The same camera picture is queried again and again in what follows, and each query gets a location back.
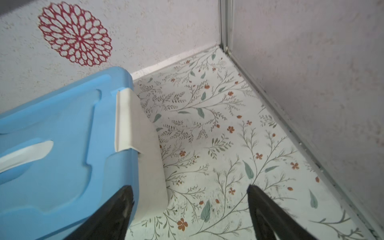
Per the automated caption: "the white plastic storage bin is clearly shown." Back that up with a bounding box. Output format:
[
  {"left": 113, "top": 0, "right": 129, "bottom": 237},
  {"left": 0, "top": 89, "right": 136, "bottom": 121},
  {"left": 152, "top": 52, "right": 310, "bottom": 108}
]
[{"left": 115, "top": 88, "right": 169, "bottom": 224}]

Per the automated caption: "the aluminium frame corner post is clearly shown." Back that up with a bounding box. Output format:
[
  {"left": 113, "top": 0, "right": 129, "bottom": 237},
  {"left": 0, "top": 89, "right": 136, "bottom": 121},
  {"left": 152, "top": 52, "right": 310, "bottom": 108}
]
[{"left": 219, "top": 0, "right": 234, "bottom": 55}]

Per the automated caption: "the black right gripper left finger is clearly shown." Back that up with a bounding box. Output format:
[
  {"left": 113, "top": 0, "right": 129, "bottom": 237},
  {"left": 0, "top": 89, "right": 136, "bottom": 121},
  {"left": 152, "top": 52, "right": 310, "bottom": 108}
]
[{"left": 66, "top": 185, "right": 135, "bottom": 240}]

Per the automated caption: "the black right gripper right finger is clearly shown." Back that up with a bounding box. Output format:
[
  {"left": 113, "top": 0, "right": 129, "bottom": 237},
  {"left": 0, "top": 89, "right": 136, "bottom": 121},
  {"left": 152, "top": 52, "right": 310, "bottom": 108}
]
[{"left": 247, "top": 185, "right": 315, "bottom": 240}]

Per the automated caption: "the blue plastic lid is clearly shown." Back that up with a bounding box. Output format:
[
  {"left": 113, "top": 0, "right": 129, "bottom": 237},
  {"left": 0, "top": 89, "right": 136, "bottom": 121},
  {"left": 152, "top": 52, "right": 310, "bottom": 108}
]
[{"left": 1, "top": 67, "right": 139, "bottom": 240}]

